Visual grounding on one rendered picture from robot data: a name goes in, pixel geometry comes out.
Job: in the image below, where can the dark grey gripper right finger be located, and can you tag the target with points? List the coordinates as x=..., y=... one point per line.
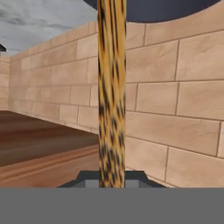
x=137, y=179

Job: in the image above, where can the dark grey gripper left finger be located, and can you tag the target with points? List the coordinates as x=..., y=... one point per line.
x=87, y=179

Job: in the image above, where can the dark blue-grey pot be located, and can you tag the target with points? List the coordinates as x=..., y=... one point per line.
x=163, y=8

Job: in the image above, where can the dark hob edge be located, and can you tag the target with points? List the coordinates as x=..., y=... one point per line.
x=2, y=48

